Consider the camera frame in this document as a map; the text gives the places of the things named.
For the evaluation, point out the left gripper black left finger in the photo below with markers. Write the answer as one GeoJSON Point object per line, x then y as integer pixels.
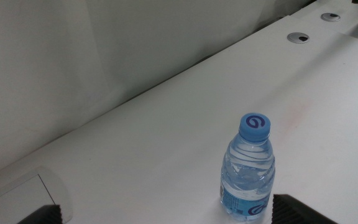
{"type": "Point", "coordinates": [45, 216]}

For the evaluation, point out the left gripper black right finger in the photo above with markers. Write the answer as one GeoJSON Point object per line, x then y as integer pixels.
{"type": "Point", "coordinates": [294, 213]}

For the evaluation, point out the clear water bottle blue cap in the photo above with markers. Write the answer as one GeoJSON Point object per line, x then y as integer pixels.
{"type": "Point", "coordinates": [247, 174]}

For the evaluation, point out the white fabric backdrop curtain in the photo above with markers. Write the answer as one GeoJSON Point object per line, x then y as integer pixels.
{"type": "Point", "coordinates": [104, 62]}

